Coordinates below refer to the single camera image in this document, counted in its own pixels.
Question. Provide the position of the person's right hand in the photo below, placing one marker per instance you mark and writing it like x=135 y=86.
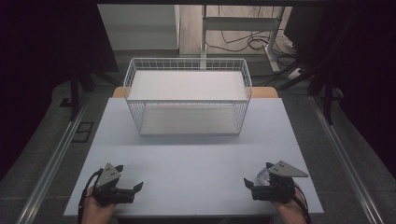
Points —
x=289 y=212

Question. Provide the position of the white cabinet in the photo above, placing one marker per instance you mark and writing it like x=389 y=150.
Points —
x=140 y=28

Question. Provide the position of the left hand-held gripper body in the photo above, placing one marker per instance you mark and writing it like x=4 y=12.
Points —
x=107 y=190

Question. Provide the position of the white power strip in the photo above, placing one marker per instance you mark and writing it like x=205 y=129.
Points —
x=294 y=73

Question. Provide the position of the black curtain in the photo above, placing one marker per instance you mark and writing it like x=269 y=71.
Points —
x=37 y=62
x=373 y=77

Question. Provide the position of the black metal stand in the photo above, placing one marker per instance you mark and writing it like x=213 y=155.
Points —
x=74 y=99
x=327 y=102

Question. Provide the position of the aluminium floor rail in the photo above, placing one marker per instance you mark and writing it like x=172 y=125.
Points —
x=53 y=161
x=342 y=161

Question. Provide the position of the white metal desk frame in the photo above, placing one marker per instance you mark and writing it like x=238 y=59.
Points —
x=239 y=23

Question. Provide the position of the clear plastic container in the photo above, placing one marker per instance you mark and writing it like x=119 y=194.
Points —
x=262 y=178

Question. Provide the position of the black rectangular floor frame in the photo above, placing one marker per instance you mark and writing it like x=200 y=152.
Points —
x=83 y=123

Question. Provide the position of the person's left hand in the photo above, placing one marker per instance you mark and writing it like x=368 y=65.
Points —
x=95 y=212

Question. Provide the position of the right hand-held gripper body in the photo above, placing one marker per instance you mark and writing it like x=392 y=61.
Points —
x=278 y=189

